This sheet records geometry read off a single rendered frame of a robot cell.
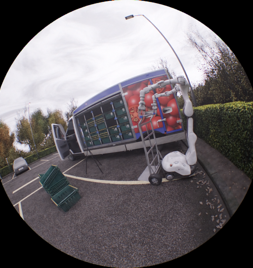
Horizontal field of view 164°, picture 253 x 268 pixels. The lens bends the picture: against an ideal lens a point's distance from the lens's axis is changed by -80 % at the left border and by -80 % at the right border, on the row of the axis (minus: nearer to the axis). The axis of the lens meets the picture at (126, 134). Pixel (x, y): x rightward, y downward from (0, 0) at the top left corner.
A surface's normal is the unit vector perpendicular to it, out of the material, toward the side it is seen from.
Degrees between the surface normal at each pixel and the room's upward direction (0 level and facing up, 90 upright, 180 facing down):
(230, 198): 0
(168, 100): 90
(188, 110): 89
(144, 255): 0
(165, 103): 90
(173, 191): 0
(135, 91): 90
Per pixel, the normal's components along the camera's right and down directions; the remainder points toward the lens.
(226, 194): -0.27, -0.95
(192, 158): -0.46, 0.25
